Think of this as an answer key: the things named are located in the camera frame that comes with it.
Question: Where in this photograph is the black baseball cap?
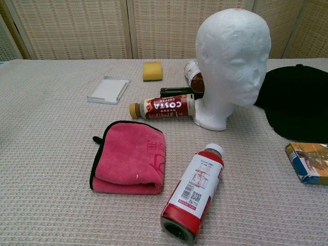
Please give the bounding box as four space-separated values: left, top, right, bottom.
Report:
253 64 328 144

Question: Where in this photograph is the red white drink bottle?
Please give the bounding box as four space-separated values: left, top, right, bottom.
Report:
160 143 225 244

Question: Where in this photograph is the white foam mannequin head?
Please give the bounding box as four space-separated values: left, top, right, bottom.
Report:
192 8 272 132

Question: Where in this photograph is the Costa coffee bottle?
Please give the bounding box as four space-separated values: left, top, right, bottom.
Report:
129 93 197 120

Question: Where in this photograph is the black stapler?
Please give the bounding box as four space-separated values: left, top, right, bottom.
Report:
160 87 204 100

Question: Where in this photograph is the pink folded towel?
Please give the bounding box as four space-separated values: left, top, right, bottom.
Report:
89 120 167 195

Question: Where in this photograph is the yellow sponge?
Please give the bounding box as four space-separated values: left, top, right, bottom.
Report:
142 61 163 82

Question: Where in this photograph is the brown drink bottle white label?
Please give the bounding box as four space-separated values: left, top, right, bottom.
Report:
184 60 206 93

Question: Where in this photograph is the clear plastic box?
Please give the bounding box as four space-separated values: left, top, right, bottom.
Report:
87 75 131 105

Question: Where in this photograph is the beige woven tablecloth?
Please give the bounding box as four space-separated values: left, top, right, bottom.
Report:
0 58 328 246

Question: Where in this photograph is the woven folding screen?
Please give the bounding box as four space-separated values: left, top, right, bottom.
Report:
0 0 328 62

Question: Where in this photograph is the blue yellow box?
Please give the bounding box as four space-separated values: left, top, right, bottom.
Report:
285 142 328 186

